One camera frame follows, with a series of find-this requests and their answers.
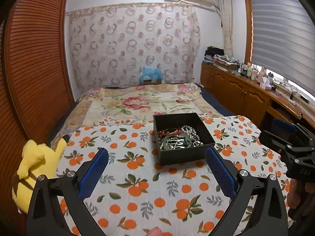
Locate person left hand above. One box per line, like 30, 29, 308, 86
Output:
146, 226, 163, 236

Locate grey window blind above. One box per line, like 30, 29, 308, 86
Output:
251, 0, 314, 95

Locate wooden side cabinet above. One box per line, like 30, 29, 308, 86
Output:
200, 63, 314, 131

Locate blue plush toy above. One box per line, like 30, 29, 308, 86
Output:
140, 67, 163, 83

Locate person right hand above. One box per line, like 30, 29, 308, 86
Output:
287, 178, 314, 219

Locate cardboard box under toy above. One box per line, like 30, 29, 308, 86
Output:
143, 79, 162, 85

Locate black square jewelry box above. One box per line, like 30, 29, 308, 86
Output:
153, 113, 215, 166

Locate cream tied curtain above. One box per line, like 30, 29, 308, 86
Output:
218, 0, 233, 56

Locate stack of folded clothes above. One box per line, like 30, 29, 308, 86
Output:
203, 46, 240, 71

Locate bottles on cabinet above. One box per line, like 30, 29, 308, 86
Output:
237, 64, 273, 91

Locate silver cuff bangle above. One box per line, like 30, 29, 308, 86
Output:
163, 134, 191, 151

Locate floral quilt blanket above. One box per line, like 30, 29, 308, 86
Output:
50, 83, 223, 148

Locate pink circle pattern curtain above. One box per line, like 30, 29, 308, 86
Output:
69, 3, 201, 92

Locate red bead bracelet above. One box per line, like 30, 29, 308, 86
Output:
157, 127, 183, 138

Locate brown louvered wardrobe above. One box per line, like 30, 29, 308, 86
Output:
1, 0, 74, 233

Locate yellow plush toy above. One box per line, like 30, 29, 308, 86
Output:
12, 135, 70, 214

